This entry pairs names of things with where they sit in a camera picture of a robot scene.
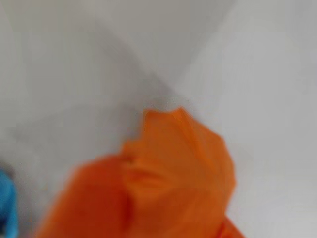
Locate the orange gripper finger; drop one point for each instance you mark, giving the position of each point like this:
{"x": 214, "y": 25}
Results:
{"x": 86, "y": 203}
{"x": 229, "y": 231}

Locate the blue paper rubbish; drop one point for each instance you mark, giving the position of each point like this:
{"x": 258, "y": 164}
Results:
{"x": 7, "y": 205}

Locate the orange paper rubbish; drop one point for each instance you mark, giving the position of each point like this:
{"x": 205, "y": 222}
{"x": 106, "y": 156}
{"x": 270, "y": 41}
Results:
{"x": 178, "y": 161}

